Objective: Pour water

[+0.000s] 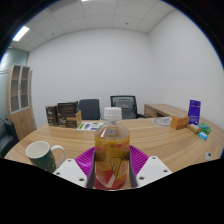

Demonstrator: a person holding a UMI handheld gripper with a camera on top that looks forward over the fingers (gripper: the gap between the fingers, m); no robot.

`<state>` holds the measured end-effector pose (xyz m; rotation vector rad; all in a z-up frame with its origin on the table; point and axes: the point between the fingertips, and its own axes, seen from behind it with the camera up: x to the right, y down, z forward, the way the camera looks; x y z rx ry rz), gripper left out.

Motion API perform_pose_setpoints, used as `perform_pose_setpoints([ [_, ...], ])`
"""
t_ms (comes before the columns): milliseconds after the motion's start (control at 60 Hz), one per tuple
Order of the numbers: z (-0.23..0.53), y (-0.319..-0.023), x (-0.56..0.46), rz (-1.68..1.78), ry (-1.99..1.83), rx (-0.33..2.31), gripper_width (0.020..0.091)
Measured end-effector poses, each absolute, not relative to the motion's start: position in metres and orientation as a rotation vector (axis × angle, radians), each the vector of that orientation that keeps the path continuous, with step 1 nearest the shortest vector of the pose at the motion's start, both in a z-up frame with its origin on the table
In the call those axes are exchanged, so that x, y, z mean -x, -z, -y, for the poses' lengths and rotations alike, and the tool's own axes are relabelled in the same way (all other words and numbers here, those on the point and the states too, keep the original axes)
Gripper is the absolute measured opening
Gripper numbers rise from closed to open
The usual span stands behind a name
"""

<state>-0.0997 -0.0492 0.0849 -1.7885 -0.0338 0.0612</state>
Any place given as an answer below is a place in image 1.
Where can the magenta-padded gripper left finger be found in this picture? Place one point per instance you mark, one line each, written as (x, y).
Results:
(70, 171)

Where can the green flat box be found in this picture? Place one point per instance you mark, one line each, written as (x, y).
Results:
(204, 128)

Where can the wooden glass-door shelf cabinet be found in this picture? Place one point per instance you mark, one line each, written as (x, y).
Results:
(20, 103)

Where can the small ceiling light panel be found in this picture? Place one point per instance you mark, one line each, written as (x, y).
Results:
(20, 33)

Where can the small light blue box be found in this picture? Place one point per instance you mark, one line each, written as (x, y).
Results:
(202, 135)

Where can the black leather sofa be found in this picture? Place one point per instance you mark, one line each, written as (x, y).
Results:
(6, 140)

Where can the brown and tan box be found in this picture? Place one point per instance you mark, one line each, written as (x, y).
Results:
(70, 120)

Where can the upright purple box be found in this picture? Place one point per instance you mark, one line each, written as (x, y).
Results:
(194, 111)

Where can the small white round disc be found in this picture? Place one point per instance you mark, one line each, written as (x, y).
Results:
(208, 155)

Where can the orange wooden box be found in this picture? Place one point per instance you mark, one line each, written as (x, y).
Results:
(180, 122)

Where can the grey padded office chair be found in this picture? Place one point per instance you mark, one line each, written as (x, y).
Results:
(89, 109)

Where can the white round paper sheet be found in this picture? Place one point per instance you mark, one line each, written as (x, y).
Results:
(162, 121)

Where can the small yellow-brown box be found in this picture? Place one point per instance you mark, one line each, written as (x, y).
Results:
(193, 128)

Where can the wooden side desk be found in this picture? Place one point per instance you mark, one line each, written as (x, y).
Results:
(163, 110)

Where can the green white-lined christmas mug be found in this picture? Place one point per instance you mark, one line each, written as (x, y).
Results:
(41, 156)

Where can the white printed leaflet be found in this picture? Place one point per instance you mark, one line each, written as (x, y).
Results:
(90, 126)

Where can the orange drink bottle white cap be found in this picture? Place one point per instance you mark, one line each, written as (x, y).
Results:
(112, 150)

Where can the black mesh office chair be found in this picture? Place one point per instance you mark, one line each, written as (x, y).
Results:
(128, 106)

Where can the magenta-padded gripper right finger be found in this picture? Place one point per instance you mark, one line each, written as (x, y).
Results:
(151, 170)

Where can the tall dark brown box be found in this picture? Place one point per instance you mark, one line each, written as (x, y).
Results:
(51, 116)

